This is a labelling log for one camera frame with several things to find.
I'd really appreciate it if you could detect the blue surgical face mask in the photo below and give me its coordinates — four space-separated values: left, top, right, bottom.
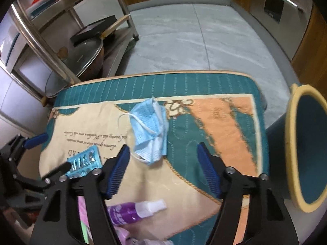
117 97 169 165

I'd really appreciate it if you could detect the purple spray bottle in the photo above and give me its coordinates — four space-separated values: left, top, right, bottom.
107 199 167 226

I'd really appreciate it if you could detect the teal orange patterned mat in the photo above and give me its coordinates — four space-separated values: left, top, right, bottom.
39 72 268 244

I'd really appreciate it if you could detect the teal bin with yellow rim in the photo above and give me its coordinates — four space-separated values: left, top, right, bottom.
266 84 326 213

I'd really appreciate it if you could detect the pan with glass lid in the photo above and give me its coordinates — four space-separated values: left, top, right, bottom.
57 14 130 81

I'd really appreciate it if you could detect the stainless steel shelf rack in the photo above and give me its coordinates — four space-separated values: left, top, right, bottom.
0 0 140 102

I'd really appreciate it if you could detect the black square tray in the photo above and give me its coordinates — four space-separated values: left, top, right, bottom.
70 15 117 47

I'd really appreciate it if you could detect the stainless steel oven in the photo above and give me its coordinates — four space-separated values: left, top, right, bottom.
249 0 313 60

